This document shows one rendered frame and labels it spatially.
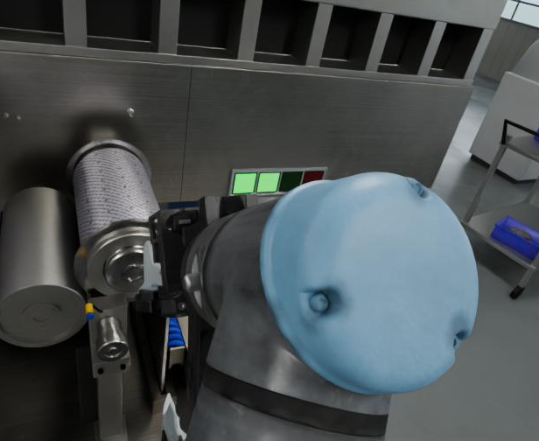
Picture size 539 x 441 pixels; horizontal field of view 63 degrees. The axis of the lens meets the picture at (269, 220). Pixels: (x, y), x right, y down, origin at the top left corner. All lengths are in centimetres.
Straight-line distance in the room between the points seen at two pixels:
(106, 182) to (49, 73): 23
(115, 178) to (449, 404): 199
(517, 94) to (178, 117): 451
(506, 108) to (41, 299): 492
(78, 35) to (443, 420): 206
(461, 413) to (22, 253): 206
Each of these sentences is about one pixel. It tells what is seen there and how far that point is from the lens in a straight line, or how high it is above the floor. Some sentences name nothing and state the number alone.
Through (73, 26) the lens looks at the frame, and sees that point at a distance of 85.
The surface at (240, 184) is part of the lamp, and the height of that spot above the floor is 118.
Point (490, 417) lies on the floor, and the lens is 247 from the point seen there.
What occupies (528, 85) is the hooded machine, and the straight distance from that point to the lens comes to 512.
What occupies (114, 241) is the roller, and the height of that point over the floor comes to 130.
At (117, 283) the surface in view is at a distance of 65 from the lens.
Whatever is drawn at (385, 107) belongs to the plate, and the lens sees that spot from 113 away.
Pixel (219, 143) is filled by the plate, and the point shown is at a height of 128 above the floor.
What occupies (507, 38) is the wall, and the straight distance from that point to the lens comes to 1086.
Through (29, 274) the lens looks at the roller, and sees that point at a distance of 68.
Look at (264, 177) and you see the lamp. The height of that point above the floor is 120.
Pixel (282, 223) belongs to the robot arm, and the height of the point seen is 159.
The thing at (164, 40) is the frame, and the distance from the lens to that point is 87.
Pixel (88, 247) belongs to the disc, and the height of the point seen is 129.
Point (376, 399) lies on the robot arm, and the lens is 17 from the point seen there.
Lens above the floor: 167
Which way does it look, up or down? 32 degrees down
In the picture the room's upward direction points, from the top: 12 degrees clockwise
